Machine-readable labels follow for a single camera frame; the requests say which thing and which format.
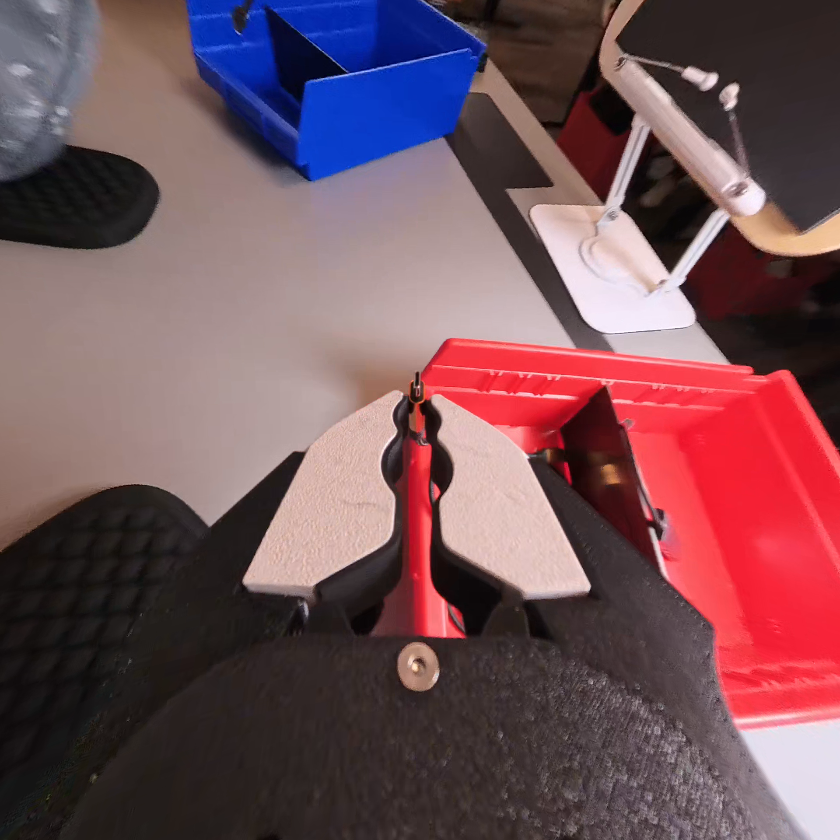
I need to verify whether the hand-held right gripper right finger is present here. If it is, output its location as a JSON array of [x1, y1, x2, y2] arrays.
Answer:
[[428, 394, 593, 603]]

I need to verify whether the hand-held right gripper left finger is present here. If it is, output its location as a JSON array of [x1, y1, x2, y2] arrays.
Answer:
[[243, 390, 404, 601]]

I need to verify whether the black usb-c cable orange band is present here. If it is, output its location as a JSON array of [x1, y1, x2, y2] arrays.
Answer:
[[407, 371, 442, 513]]

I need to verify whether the red plastic bin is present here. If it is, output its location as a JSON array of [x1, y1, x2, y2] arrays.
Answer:
[[371, 338, 840, 731]]

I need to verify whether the blue plastic bin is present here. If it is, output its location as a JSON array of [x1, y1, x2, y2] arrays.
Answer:
[[185, 0, 488, 181]]

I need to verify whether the person's left forearm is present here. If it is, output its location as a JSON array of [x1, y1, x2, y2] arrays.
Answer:
[[0, 0, 101, 183]]

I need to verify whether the white board stand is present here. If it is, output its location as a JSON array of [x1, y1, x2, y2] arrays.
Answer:
[[528, 56, 767, 334]]

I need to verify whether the black textured wrist pad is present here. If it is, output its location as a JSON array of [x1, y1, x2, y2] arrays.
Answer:
[[0, 146, 160, 250], [0, 484, 211, 840]]

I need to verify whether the red bag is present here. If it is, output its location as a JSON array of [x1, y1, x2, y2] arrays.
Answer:
[[558, 88, 634, 198]]

